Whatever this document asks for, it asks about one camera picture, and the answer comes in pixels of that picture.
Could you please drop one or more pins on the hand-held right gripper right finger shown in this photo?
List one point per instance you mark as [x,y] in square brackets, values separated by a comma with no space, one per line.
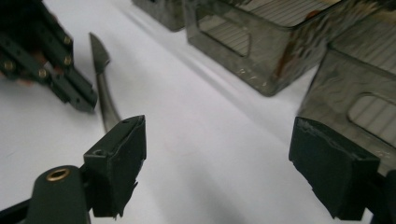
[336,174]

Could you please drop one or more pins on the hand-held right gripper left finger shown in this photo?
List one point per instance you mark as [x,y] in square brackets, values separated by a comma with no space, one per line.
[118,168]

